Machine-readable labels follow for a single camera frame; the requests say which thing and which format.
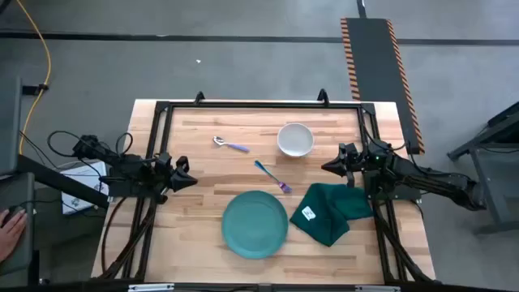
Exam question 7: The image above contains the black cable clamp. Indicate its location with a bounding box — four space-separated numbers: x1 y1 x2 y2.
22 83 50 97

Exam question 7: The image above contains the black diagonal beam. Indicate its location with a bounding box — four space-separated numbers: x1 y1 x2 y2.
15 153 110 210

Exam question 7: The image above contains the iridescent blue purple fork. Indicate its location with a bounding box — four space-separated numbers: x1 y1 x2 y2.
254 160 293 195

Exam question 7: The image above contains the white printed booklet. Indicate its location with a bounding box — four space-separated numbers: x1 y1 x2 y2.
60 161 109 215

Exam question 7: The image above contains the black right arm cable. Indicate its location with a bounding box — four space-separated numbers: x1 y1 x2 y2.
360 125 471 182

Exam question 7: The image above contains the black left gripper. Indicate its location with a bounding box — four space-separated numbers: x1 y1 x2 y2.
155 152 199 195

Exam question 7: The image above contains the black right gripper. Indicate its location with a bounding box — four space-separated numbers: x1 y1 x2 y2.
321 141 368 180

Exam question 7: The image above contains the black metal table frame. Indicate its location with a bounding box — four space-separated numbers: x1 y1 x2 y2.
91 88 437 285

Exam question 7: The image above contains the spoon with purple handle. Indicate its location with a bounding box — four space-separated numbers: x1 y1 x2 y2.
212 135 251 154

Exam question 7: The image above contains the white ceramic bowl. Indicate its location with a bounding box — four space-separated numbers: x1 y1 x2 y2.
277 122 315 158

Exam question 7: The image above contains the thin black floor cable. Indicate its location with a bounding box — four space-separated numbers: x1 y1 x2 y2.
18 129 58 170

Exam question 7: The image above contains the silver metal bracket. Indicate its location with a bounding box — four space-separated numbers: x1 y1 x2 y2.
127 283 176 292
354 285 401 292

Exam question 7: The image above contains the person's hand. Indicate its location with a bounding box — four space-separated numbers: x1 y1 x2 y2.
0 208 28 263

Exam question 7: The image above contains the black floor tape line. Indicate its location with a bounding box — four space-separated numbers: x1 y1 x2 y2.
0 30 519 46

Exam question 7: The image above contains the black mat with orange stripes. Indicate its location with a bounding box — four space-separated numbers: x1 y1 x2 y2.
340 16 426 156

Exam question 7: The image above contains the teal green plate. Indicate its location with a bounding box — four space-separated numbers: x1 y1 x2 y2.
221 190 290 260

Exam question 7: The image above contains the yellow cable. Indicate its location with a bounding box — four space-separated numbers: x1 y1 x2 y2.
15 0 53 156

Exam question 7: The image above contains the dark hose loop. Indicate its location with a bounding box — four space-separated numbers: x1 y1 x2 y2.
101 196 127 273

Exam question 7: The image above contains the grey desk panel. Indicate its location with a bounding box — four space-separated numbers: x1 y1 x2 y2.
0 172 36 277
0 75 24 178

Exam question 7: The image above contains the dark grey side table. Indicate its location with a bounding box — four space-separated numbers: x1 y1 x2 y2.
445 101 519 236

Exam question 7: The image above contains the black computer mouse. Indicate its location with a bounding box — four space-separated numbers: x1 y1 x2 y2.
2 204 26 218

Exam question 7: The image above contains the dark green cloth napkin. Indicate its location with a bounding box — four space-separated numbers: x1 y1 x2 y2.
289 182 374 247

